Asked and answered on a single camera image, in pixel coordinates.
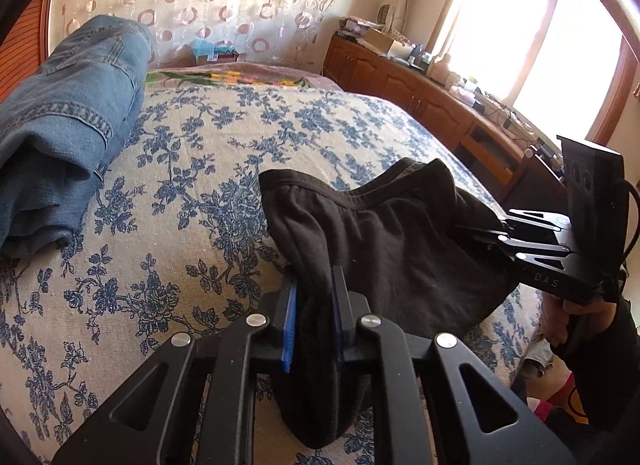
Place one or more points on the black pants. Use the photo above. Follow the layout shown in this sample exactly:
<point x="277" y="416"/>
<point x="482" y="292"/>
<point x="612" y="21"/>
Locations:
<point x="390" y="245"/>

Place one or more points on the window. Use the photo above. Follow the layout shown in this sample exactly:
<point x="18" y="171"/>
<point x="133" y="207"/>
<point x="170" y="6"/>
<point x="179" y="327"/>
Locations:
<point x="525" y="25"/>

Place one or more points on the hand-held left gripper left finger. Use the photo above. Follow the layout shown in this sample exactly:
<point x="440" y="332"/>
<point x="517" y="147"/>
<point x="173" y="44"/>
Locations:
<point x="289" y="330"/>

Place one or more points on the cardboard box with teal cloth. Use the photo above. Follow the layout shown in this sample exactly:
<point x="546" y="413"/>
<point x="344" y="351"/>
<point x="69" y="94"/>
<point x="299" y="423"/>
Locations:
<point x="212" y="49"/>

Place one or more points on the wooden headboard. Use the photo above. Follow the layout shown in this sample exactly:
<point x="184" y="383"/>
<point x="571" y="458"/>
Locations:
<point x="27" y="40"/>

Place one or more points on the wooden cabinet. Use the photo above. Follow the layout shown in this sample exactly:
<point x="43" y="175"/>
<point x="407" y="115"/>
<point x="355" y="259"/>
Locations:
<point x="400" y="85"/>

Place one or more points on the blue jeans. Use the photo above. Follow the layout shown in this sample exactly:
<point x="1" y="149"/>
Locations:
<point x="65" y="120"/>

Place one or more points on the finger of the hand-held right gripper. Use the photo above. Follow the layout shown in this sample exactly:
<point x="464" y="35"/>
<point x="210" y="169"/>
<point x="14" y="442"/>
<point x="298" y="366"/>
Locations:
<point x="520" y="247"/>
<point x="535" y="222"/>

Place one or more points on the blue floral bedspread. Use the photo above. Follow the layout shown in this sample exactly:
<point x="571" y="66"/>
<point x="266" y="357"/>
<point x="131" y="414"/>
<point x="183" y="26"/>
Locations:
<point x="175" y="225"/>

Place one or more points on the person's right hand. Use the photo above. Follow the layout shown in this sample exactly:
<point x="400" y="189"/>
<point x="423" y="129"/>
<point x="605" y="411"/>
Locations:
<point x="555" y="317"/>

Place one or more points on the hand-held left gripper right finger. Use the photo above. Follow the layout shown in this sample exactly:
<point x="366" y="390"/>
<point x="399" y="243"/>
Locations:
<point x="341" y="325"/>

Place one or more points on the crumpled clothes on floor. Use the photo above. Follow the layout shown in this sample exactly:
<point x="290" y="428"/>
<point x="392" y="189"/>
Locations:
<point x="542" y="365"/>

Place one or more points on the person's right forearm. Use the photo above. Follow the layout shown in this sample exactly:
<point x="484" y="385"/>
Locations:
<point x="605" y="370"/>

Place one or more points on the person's dark clothing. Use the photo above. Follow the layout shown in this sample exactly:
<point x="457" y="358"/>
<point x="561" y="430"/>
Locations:
<point x="590" y="440"/>

